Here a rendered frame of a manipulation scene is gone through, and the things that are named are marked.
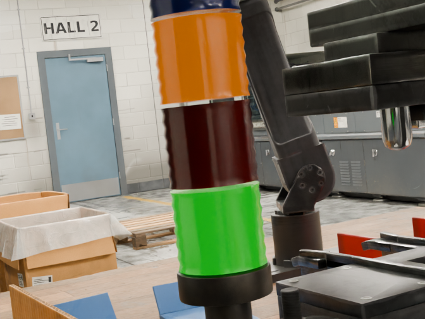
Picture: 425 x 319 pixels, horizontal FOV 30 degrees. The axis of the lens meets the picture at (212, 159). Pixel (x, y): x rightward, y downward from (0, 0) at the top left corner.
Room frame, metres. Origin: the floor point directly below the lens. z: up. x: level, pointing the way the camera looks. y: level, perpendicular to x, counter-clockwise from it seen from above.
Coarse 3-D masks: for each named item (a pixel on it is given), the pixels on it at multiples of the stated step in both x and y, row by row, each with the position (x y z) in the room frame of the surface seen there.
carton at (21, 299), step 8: (16, 288) 0.74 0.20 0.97; (16, 296) 0.74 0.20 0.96; (24, 296) 0.71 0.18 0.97; (32, 296) 0.69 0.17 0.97; (16, 304) 0.74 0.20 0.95; (24, 304) 0.71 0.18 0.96; (32, 304) 0.69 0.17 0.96; (40, 304) 0.67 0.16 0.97; (48, 304) 0.65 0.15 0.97; (16, 312) 0.74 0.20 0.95; (24, 312) 0.72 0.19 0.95; (32, 312) 0.69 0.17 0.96; (40, 312) 0.67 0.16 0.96; (48, 312) 0.65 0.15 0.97; (56, 312) 0.63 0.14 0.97; (64, 312) 0.62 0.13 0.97
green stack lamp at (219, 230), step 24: (192, 192) 0.32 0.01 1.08; (216, 192) 0.31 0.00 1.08; (240, 192) 0.32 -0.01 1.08; (192, 216) 0.32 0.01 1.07; (216, 216) 0.31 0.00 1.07; (240, 216) 0.32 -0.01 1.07; (192, 240) 0.32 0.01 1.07; (216, 240) 0.31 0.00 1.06; (240, 240) 0.32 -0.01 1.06; (192, 264) 0.32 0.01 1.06; (216, 264) 0.31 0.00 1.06; (240, 264) 0.32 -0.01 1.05; (264, 264) 0.32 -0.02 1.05
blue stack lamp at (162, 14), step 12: (156, 0) 0.32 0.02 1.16; (168, 0) 0.32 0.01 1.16; (180, 0) 0.31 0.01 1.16; (192, 0) 0.31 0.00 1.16; (204, 0) 0.31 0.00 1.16; (216, 0) 0.32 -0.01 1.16; (228, 0) 0.32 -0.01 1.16; (156, 12) 0.32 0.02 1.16; (168, 12) 0.32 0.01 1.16; (180, 12) 0.31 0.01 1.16; (192, 12) 0.32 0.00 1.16; (204, 12) 0.32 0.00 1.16; (216, 12) 0.33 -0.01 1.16; (228, 12) 0.33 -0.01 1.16
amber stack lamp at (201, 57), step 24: (168, 24) 0.32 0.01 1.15; (192, 24) 0.31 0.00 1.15; (216, 24) 0.32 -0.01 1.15; (240, 24) 0.33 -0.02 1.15; (168, 48) 0.32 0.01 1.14; (192, 48) 0.31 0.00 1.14; (216, 48) 0.32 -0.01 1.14; (240, 48) 0.32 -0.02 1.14; (168, 72) 0.32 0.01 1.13; (192, 72) 0.31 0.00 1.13; (216, 72) 0.31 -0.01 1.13; (240, 72) 0.32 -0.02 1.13; (168, 96) 0.32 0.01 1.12; (192, 96) 0.31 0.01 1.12; (216, 96) 0.31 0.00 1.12; (240, 96) 0.34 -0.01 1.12
